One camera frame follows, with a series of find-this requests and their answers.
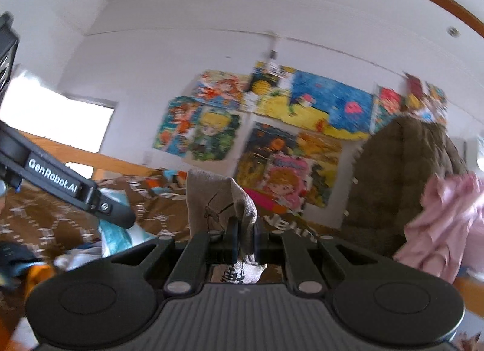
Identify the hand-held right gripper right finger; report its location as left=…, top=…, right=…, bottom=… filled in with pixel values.
left=253, top=222, right=379, bottom=294

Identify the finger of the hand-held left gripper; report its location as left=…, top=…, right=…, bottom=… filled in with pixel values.
left=89, top=184, right=137, bottom=229

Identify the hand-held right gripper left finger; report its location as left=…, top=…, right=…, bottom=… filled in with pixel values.
left=110, top=219, right=240, bottom=294

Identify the blue white mask packet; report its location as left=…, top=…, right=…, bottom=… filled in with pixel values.
left=99, top=188, right=152, bottom=257

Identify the beige printed sock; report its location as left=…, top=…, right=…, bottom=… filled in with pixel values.
left=187, top=169, right=267, bottom=284

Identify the dark blue sock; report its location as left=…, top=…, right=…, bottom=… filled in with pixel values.
left=0, top=242, right=40, bottom=287

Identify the brown printed blanket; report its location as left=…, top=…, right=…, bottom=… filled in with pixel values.
left=0, top=170, right=341, bottom=351

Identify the window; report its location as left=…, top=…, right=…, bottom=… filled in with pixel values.
left=0, top=71, right=119, bottom=178

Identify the brown quilted jacket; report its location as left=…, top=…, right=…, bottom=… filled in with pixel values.
left=342, top=116, right=471, bottom=257

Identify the pink garment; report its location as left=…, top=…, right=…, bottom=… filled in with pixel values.
left=393, top=171, right=484, bottom=284

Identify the wooden bed rail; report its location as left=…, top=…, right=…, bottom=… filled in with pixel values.
left=452, top=273, right=484, bottom=295
left=15, top=130, right=167, bottom=181

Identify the pink blond figure wall poster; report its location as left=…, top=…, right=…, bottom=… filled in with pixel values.
left=261, top=152, right=313, bottom=213

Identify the orange and dark wall poster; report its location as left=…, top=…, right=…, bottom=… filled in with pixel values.
left=236, top=121, right=343, bottom=208

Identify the orange-haired girl wall poster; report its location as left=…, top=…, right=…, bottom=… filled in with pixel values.
left=153, top=96, right=201, bottom=155

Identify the blond figure green wall poster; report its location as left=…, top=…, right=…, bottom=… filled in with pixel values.
left=187, top=105, right=243, bottom=163

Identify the red-haired girl wall poster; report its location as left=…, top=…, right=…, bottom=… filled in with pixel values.
left=191, top=69, right=252, bottom=112

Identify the black and yellow wall poster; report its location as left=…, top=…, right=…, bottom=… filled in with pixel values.
left=247, top=62, right=295, bottom=115

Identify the red-haired figure wall poster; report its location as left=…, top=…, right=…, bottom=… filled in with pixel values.
left=372, top=86, right=404, bottom=134

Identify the red and blue wall poster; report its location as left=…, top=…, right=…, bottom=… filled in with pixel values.
left=403, top=73, right=449, bottom=125

